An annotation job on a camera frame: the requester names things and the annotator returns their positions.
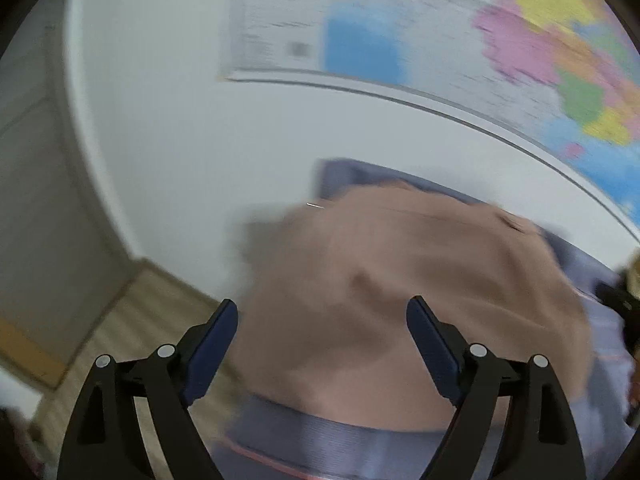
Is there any dusty pink zip jacket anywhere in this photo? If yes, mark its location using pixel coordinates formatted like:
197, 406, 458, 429
230, 183, 592, 431

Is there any cream beige garment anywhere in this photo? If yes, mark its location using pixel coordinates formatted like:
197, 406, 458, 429
625, 250, 640, 298

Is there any grey door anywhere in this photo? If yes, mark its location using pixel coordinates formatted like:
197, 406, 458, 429
1, 0, 134, 389

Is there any colourful wall map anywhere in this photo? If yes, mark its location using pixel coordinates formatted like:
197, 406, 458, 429
227, 0, 639, 220

